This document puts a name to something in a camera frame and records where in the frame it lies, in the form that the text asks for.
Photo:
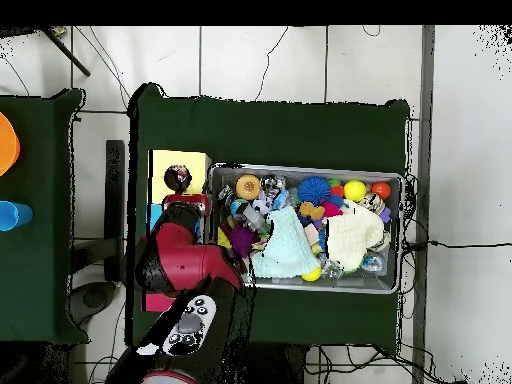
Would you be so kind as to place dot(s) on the orange smooth ball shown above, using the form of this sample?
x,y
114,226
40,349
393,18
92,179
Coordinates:
x,y
381,190

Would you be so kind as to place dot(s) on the orange plastic object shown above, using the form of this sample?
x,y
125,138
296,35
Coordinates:
x,y
8,144

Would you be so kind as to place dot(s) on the yellow cheese toy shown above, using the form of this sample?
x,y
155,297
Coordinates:
x,y
222,240

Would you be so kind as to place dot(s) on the blue globe ball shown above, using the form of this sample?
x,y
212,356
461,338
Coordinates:
x,y
238,206

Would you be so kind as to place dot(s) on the large blue spiky ball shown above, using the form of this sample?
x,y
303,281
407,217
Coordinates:
x,y
314,190

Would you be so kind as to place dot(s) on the black rod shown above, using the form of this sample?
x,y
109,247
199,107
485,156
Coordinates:
x,y
68,54

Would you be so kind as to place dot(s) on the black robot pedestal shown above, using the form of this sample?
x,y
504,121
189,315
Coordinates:
x,y
284,368

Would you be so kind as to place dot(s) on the cream muslin cloth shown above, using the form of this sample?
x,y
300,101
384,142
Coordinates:
x,y
352,236

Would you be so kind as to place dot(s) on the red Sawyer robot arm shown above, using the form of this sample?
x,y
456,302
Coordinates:
x,y
188,260

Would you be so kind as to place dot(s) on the black flat panel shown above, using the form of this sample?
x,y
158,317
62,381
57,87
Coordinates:
x,y
114,208

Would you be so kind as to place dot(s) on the blue plastic cup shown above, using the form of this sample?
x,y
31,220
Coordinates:
x,y
14,216

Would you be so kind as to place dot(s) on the toy burger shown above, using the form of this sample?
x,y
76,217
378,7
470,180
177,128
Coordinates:
x,y
248,187

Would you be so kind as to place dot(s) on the wooden box with three holes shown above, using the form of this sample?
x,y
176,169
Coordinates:
x,y
198,168

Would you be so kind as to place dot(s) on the purple spiky ball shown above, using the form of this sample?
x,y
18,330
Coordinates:
x,y
242,240

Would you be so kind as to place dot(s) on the dark green table cloth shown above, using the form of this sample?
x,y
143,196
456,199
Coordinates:
x,y
36,260
260,132

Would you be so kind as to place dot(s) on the light blue muslin cloth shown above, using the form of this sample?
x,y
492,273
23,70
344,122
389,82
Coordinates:
x,y
286,248

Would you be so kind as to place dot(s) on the shallow metal mesh bin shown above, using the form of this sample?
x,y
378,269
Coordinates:
x,y
288,171

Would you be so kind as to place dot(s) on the grey round base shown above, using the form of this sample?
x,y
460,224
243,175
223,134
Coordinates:
x,y
94,298

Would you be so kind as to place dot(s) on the yellow smooth ball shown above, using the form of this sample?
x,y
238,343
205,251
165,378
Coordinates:
x,y
355,190

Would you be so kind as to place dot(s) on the multicoloured knotted cloth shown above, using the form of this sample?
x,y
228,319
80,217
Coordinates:
x,y
178,178

